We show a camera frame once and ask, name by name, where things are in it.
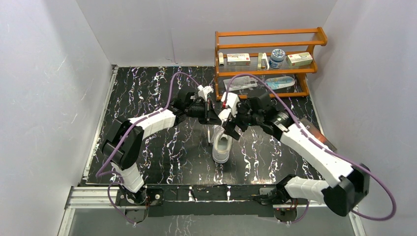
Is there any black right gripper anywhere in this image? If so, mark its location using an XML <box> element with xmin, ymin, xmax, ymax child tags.
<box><xmin>222</xmin><ymin>99</ymin><xmax>263</xmax><ymax>140</ymax></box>

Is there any white sneaker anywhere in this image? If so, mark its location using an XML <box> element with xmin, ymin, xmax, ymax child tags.
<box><xmin>210</xmin><ymin>125</ymin><xmax>233</xmax><ymax>164</ymax></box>

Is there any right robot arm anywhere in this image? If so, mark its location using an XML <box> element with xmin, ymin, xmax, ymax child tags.
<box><xmin>221</xmin><ymin>92</ymin><xmax>370</xmax><ymax>216</ymax></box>

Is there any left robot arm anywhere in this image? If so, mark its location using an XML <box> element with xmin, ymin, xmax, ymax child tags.
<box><xmin>100</xmin><ymin>86</ymin><xmax>222</xmax><ymax>205</ymax></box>

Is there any white flat packet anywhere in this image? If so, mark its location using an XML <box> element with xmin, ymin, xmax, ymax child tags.
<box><xmin>223</xmin><ymin>76</ymin><xmax>258</xmax><ymax>91</ymax></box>

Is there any blue oval package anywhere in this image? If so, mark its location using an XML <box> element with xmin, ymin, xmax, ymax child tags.
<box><xmin>265</xmin><ymin>76</ymin><xmax>295</xmax><ymax>90</ymax></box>

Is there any white box on left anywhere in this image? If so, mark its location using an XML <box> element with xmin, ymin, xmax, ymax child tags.
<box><xmin>226</xmin><ymin>53</ymin><xmax>251</xmax><ymax>66</ymax></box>

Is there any white box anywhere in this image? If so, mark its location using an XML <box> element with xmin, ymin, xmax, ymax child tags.
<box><xmin>286</xmin><ymin>52</ymin><xmax>313</xmax><ymax>68</ymax></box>
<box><xmin>226</xmin><ymin>53</ymin><xmax>251</xmax><ymax>66</ymax></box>

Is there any beige clip item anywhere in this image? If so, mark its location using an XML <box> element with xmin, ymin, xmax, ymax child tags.
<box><xmin>257</xmin><ymin>53</ymin><xmax>269</xmax><ymax>70</ymax></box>

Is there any orange wooden shelf rack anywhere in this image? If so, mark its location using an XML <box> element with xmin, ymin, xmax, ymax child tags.
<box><xmin>214</xmin><ymin>27</ymin><xmax>328</xmax><ymax>101</ymax></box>

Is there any dark book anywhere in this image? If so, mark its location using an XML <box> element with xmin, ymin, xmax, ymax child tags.
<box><xmin>300</xmin><ymin>118</ymin><xmax>337</xmax><ymax>152</ymax></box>

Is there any blue white round jar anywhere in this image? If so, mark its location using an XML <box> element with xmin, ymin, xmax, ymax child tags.
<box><xmin>269</xmin><ymin>49</ymin><xmax>286</xmax><ymax>68</ymax></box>

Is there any white box on right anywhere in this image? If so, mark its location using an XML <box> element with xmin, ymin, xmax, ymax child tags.
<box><xmin>286</xmin><ymin>52</ymin><xmax>313</xmax><ymax>68</ymax></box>

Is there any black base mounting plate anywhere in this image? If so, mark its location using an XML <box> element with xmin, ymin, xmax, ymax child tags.
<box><xmin>115</xmin><ymin>184</ymin><xmax>307</xmax><ymax>223</ymax></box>

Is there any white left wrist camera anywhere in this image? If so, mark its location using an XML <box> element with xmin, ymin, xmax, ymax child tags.
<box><xmin>197</xmin><ymin>85</ymin><xmax>213</xmax><ymax>101</ymax></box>

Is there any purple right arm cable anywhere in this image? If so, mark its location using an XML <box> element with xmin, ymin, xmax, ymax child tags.
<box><xmin>225</xmin><ymin>73</ymin><xmax>397</xmax><ymax>221</ymax></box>

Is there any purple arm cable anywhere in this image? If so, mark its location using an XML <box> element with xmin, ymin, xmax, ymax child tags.
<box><xmin>225</xmin><ymin>73</ymin><xmax>397</xmax><ymax>221</ymax></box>
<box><xmin>96</xmin><ymin>72</ymin><xmax>204</xmax><ymax>225</ymax></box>

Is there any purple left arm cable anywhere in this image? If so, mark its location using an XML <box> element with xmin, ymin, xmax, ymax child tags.
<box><xmin>96</xmin><ymin>72</ymin><xmax>204</xmax><ymax>225</ymax></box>

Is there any aluminium rail frame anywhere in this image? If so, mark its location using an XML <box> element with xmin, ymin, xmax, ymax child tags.
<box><xmin>59</xmin><ymin>186</ymin><xmax>365</xmax><ymax>236</ymax></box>

